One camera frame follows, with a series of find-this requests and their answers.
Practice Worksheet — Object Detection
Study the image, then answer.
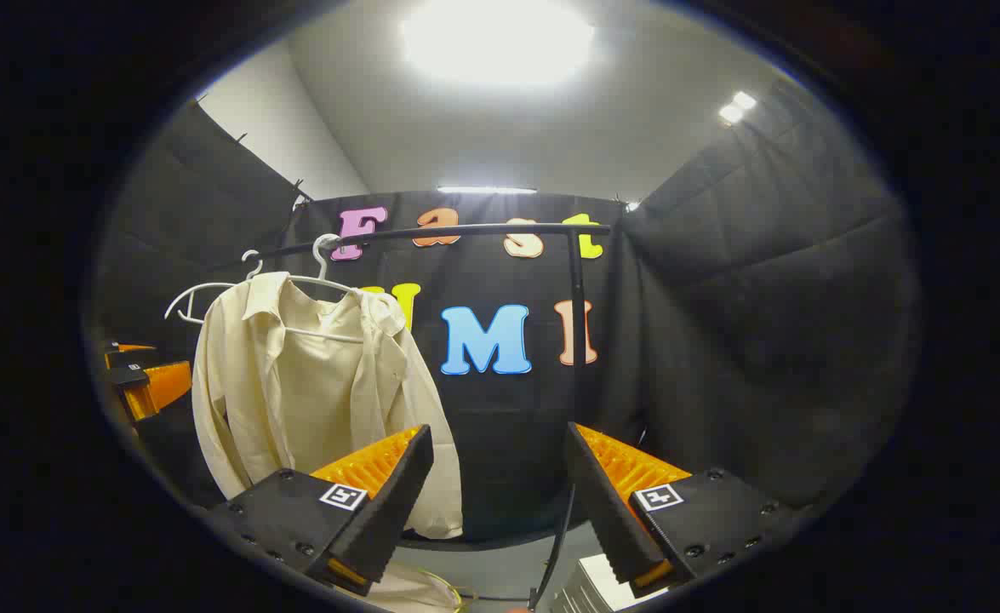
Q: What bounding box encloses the white plastic clothes hanger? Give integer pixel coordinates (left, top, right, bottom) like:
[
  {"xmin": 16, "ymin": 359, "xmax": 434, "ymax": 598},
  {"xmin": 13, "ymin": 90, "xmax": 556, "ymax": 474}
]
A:
[
  {"xmin": 283, "ymin": 232, "xmax": 366, "ymax": 345},
  {"xmin": 164, "ymin": 249, "xmax": 264, "ymax": 326}
]

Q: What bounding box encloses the cream button-up shirt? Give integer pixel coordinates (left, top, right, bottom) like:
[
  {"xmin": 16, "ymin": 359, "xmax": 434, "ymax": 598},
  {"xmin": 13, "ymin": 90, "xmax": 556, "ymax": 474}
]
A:
[{"xmin": 191, "ymin": 271, "xmax": 465, "ymax": 540}]

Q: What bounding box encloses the small ceiling light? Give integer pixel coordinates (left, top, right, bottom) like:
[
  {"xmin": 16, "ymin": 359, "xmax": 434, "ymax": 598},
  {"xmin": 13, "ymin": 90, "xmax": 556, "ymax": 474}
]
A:
[{"xmin": 718, "ymin": 91, "xmax": 757, "ymax": 126}]

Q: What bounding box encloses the black metal clothes rack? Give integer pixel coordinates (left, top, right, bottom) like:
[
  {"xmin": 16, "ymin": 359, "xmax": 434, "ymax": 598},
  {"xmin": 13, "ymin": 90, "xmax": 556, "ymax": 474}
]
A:
[{"xmin": 249, "ymin": 221, "xmax": 613, "ymax": 610}]

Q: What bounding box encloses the large ceiling light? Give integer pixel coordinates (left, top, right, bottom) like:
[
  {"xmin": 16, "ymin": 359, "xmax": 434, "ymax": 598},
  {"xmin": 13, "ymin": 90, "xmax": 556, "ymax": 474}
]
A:
[{"xmin": 402, "ymin": 0, "xmax": 594, "ymax": 86}]

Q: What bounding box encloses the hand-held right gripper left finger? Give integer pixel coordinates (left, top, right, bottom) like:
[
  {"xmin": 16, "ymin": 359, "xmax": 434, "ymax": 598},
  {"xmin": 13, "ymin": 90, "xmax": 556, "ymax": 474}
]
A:
[{"xmin": 210, "ymin": 424, "xmax": 434, "ymax": 597}]

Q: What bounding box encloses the white ribbed laundry hamper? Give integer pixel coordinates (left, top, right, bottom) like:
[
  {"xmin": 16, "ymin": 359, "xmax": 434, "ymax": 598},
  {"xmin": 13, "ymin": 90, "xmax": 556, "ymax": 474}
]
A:
[{"xmin": 551, "ymin": 553, "xmax": 666, "ymax": 613}]

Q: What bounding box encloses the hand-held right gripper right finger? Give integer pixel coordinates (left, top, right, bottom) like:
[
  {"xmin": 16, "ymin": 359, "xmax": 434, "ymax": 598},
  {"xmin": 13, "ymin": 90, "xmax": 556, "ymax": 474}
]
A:
[{"xmin": 564, "ymin": 422, "xmax": 798, "ymax": 599}]

